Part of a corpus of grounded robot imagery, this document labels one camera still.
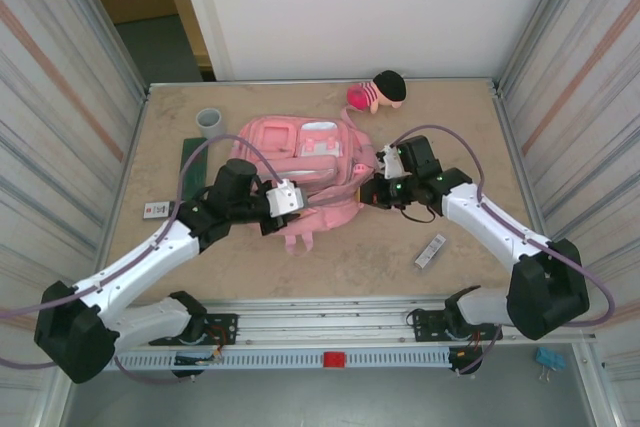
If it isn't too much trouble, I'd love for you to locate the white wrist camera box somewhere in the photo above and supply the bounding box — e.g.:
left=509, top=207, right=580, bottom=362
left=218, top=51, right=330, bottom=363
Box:
left=265, top=179, right=307, bottom=219
left=375, top=144, right=405, bottom=179

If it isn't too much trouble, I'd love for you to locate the small black white box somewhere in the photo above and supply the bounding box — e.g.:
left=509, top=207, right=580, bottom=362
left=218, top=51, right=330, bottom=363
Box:
left=142, top=201, right=176, bottom=220

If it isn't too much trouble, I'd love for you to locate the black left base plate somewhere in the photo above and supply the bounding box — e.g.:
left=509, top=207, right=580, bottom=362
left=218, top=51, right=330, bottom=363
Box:
left=149, top=313, right=240, bottom=347

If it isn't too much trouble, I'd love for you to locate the white slotted cable duct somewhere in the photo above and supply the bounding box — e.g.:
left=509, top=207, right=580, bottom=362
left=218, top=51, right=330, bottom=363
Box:
left=113, top=349, right=454, bottom=372

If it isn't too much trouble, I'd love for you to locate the aluminium mounting rail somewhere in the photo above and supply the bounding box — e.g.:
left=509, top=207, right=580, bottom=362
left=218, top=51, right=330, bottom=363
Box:
left=147, top=296, right=599, bottom=348

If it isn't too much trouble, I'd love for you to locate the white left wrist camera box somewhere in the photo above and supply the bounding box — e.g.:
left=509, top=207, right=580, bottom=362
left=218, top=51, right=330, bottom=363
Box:
left=265, top=179, right=307, bottom=219

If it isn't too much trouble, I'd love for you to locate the pink striped plush toy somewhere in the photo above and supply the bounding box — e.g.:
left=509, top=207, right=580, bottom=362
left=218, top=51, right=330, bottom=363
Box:
left=346, top=69, right=407, bottom=114

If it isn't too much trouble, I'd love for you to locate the thin black camera cable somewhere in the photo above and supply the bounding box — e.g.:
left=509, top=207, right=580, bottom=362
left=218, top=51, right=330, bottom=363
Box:
left=399, top=201, right=436, bottom=224

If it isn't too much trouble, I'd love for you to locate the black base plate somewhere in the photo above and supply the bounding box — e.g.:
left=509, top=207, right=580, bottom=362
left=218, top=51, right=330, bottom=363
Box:
left=407, top=307, right=504, bottom=344
left=149, top=313, right=240, bottom=347

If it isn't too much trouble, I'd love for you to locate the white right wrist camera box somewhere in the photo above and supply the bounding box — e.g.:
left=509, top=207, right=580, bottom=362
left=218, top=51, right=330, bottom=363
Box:
left=375, top=144, right=405, bottom=179

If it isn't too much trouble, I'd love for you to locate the grey plastic cup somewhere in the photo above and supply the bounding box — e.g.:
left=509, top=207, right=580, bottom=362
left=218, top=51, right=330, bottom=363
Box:
left=195, top=107, right=226, bottom=141

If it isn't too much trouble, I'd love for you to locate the pink backpack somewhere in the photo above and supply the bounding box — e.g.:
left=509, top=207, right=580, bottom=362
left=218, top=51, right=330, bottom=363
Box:
left=227, top=105, right=380, bottom=257

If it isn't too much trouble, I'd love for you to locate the blue clip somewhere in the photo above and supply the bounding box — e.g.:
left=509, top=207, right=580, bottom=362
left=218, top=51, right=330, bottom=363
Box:
left=535, top=346, right=566, bottom=373

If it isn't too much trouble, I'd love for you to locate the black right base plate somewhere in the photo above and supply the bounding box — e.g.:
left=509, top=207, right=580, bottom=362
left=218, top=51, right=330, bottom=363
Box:
left=407, top=307, right=504, bottom=344

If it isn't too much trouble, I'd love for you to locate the dark green rectangular block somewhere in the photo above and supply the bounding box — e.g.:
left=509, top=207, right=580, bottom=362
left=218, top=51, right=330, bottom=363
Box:
left=177, top=137, right=210, bottom=201

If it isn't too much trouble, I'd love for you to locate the wooden door frame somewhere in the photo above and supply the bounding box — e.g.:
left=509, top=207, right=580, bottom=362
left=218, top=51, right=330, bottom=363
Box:
left=152, top=0, right=216, bottom=82

